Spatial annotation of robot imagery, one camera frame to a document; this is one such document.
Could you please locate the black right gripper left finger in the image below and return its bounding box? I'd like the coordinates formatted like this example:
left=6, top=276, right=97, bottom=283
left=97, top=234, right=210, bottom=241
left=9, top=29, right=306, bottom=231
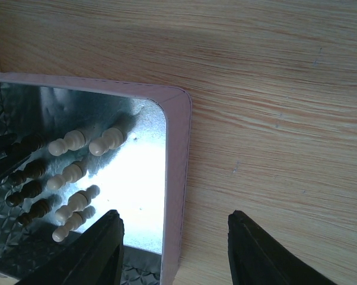
left=17, top=210, right=125, bottom=285

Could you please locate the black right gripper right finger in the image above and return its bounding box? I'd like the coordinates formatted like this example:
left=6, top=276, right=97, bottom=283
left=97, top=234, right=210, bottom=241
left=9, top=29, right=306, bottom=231
left=228, top=210, right=334, bottom=284

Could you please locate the pink metal tin tray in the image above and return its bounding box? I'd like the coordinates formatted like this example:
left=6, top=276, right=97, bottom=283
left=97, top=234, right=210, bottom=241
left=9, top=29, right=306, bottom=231
left=0, top=73, right=192, bottom=284

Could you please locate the dark pawn in tray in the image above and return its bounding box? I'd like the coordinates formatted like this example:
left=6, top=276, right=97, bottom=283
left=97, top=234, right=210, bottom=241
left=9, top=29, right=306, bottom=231
left=6, top=180, right=42, bottom=207
left=17, top=198, right=52, bottom=227
left=5, top=133, right=46, bottom=156
left=7, top=160, right=46, bottom=186

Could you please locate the white pawn in tray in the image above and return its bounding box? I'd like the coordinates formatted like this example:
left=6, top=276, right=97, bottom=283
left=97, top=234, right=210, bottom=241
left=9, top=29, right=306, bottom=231
left=48, top=130, right=86, bottom=156
left=52, top=206, right=95, bottom=242
left=47, top=161, right=87, bottom=190
left=55, top=185, right=100, bottom=221
left=89, top=127, right=125, bottom=157

